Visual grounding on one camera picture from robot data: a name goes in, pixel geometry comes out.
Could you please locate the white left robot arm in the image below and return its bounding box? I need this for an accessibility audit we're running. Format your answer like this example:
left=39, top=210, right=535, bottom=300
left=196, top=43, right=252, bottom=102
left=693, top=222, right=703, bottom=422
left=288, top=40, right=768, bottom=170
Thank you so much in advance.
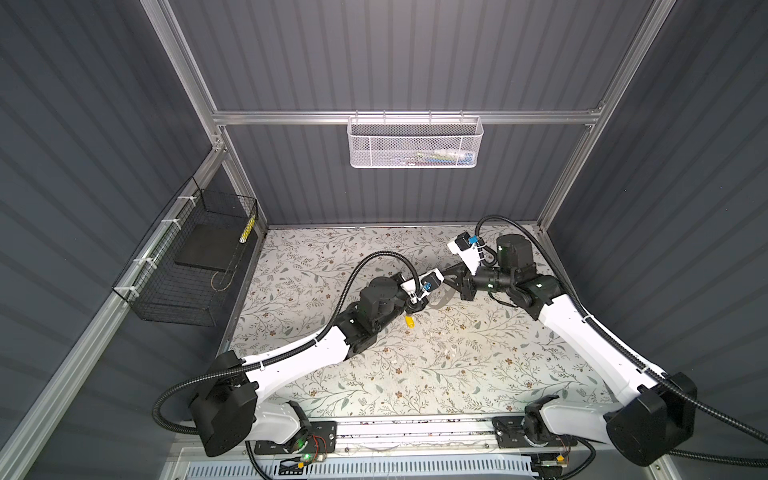
left=189, top=274, right=428, bottom=457

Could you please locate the white wire mesh basket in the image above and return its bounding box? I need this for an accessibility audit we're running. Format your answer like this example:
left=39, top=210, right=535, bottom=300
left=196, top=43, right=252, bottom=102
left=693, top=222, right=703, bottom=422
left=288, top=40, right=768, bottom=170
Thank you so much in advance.
left=346, top=114, right=484, bottom=169

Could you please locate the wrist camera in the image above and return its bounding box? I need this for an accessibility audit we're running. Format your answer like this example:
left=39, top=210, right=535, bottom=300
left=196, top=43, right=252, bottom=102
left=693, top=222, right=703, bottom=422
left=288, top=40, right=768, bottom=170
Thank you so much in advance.
left=447, top=232, right=485, bottom=275
left=400, top=269, right=444, bottom=303

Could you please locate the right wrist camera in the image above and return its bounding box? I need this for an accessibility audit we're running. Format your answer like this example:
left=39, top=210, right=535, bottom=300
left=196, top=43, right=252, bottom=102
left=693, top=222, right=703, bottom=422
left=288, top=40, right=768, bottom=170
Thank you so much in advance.
left=447, top=232, right=485, bottom=275

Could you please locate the yellow marker pen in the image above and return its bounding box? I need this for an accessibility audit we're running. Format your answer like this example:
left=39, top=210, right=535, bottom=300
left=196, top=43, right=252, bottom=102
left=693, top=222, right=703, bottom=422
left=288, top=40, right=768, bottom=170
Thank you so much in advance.
left=239, top=215, right=256, bottom=244

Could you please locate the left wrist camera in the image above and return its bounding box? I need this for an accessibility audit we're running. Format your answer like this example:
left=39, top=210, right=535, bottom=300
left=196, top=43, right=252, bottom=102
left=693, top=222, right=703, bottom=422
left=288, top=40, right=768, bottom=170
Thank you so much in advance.
left=400, top=269, right=444, bottom=303

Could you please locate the white vent grille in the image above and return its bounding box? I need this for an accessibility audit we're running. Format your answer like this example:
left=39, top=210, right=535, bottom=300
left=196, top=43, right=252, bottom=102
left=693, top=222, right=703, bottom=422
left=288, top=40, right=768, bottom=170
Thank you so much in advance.
left=182, top=455, right=538, bottom=480

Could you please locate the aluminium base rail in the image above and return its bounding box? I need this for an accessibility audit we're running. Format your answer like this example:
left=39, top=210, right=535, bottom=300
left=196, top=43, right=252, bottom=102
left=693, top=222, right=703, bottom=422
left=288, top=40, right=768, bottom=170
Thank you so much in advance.
left=173, top=413, right=661, bottom=457

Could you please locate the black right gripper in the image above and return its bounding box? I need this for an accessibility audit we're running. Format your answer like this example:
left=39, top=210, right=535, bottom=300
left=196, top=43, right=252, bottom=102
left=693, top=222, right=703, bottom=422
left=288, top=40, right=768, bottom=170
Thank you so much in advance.
left=434, top=261, right=511, bottom=301

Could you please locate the black foam pad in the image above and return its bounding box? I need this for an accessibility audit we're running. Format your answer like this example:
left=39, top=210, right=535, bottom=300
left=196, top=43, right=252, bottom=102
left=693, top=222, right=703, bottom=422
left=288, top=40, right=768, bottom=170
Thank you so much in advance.
left=174, top=224, right=241, bottom=272

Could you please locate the black wire basket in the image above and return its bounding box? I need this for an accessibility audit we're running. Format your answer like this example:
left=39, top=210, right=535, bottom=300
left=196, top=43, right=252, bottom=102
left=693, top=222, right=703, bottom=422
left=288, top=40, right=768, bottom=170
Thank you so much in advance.
left=113, top=180, right=259, bottom=327

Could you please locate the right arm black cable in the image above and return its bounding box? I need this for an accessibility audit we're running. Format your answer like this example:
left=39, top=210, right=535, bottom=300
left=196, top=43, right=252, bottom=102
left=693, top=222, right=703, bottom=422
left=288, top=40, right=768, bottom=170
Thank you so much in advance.
left=473, top=214, right=768, bottom=469

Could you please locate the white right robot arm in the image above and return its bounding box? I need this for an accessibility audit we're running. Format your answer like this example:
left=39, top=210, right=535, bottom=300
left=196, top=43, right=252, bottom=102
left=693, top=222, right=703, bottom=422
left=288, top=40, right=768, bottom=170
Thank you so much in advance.
left=443, top=232, right=697, bottom=466

